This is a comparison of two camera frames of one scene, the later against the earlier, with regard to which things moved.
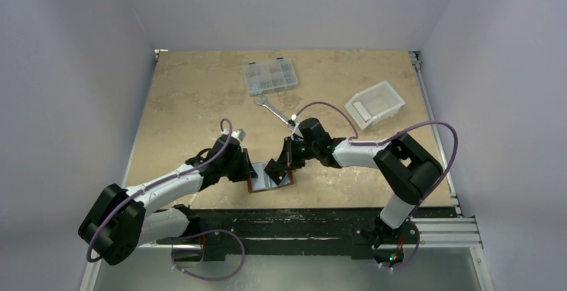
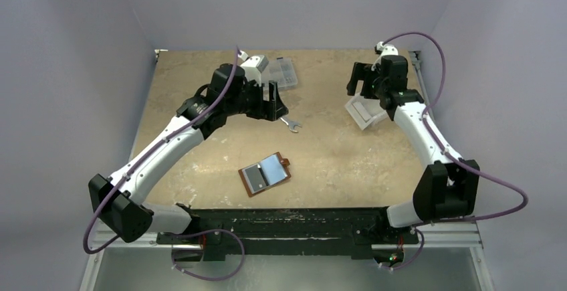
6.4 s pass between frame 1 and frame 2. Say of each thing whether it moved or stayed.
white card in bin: stayed
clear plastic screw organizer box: stayed
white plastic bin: stayed
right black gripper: moved
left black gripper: moved
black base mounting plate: stayed
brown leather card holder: moved
